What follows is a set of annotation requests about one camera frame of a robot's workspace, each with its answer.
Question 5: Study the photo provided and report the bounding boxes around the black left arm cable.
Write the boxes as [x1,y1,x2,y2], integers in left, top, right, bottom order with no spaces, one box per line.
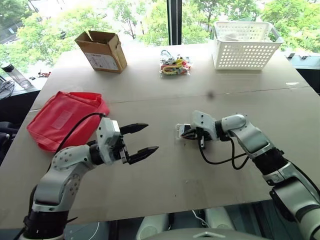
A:
[55,112,109,154]

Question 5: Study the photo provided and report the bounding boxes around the clear bottle with black lid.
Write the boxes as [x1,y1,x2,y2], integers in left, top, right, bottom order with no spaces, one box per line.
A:
[0,62,32,90]

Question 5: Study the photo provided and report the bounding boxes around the pale grey rounded shape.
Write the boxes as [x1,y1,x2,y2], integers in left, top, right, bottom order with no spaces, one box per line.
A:
[203,206,236,234]
[135,214,174,239]

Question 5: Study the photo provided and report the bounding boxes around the white perforated plastic basket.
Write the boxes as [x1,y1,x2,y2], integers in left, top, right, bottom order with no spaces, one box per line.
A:
[211,20,284,72]

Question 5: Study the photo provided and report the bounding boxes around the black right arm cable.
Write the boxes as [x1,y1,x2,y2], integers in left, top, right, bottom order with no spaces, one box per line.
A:
[199,136,251,171]

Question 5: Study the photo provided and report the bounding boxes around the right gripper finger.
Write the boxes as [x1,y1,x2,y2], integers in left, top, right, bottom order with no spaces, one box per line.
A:
[181,135,201,143]
[183,127,201,137]

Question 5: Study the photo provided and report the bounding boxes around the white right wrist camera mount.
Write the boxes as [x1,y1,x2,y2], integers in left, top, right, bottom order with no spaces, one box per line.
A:
[191,109,219,141]

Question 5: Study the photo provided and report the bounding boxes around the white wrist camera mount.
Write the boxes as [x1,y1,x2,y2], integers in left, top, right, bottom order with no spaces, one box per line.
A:
[191,109,219,141]
[95,116,126,166]

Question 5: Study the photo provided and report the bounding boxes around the small dark parts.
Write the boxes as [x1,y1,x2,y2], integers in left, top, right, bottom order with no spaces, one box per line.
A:
[28,70,52,80]

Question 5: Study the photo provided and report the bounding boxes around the grey robot torso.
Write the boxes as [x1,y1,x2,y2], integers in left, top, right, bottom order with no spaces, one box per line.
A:
[139,226,251,240]

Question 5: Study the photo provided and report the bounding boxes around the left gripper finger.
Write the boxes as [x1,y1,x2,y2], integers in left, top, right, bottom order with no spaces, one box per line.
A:
[119,122,150,136]
[128,145,160,166]

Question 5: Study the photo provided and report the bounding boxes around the clear bag of colourful items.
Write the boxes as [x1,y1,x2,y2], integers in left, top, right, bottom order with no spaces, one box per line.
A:
[158,49,194,78]

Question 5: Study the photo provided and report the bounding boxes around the clear phone case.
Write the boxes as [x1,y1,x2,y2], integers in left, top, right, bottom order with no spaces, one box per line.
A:
[174,122,201,143]

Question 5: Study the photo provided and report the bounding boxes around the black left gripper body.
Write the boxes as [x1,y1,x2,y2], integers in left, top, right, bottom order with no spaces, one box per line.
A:
[113,134,131,165]

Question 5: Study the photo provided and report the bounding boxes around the dark window frame post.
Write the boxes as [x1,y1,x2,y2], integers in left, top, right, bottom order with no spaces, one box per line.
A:
[166,0,183,46]

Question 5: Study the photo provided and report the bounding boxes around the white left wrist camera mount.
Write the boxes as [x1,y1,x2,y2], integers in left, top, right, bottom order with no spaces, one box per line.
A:
[95,116,126,166]

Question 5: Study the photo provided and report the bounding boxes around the black chair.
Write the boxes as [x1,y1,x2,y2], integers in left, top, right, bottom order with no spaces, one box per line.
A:
[0,120,19,152]

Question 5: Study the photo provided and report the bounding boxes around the red fabric pouch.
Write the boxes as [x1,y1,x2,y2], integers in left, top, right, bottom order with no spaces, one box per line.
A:
[26,90,111,153]

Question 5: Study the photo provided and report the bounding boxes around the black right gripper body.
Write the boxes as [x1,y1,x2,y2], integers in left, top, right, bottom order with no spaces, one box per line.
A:
[195,126,213,150]

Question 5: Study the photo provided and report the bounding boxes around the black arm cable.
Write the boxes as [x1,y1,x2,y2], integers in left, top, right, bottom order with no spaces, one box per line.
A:
[199,136,251,171]
[55,112,109,154]

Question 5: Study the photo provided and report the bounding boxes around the black side table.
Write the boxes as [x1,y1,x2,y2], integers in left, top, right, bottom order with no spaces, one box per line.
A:
[0,74,41,126]
[284,52,320,96]

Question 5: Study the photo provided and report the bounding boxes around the tangled grey cables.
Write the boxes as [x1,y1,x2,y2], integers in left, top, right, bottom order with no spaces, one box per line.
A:
[0,79,16,99]

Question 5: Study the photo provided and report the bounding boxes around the thin white cable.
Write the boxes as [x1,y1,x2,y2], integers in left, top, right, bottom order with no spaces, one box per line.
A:
[190,209,209,229]

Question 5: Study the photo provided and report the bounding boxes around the open brown cardboard box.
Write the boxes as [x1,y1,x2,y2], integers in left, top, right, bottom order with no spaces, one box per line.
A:
[74,30,128,74]

